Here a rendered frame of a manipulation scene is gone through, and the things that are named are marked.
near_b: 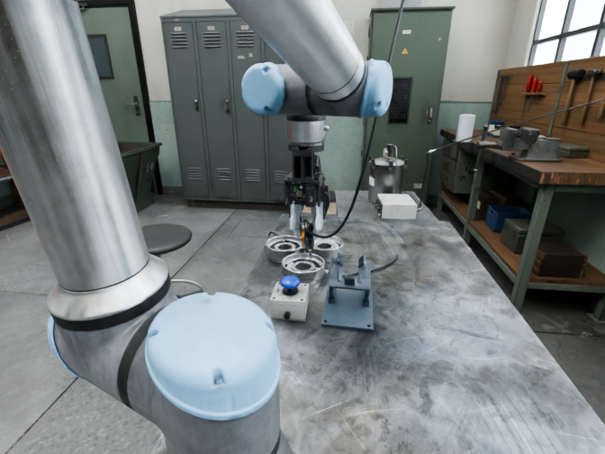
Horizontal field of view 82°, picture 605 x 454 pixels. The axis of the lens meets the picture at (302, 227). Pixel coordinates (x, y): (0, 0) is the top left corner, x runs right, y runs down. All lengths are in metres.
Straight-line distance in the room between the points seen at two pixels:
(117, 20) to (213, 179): 1.99
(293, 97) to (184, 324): 0.36
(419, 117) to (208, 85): 2.08
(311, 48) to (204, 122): 3.43
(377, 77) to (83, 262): 0.40
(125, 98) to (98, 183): 4.40
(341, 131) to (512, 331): 3.43
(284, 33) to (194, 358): 0.30
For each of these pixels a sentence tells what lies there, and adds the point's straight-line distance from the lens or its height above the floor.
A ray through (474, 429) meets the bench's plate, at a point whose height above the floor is 0.80.
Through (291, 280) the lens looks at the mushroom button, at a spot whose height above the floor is 0.87.
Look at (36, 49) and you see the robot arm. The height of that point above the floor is 1.26.
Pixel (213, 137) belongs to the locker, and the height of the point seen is 0.78.
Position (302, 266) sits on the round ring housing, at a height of 0.82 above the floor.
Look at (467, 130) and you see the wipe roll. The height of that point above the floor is 0.95.
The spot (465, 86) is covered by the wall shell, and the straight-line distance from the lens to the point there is 4.17.
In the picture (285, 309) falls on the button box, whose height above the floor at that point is 0.83.
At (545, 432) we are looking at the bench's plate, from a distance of 0.63.
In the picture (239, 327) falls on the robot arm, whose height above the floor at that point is 1.02.
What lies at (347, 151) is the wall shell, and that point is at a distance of 4.04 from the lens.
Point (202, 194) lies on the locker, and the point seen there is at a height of 0.17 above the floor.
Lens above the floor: 1.23
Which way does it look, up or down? 22 degrees down
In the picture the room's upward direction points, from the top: straight up
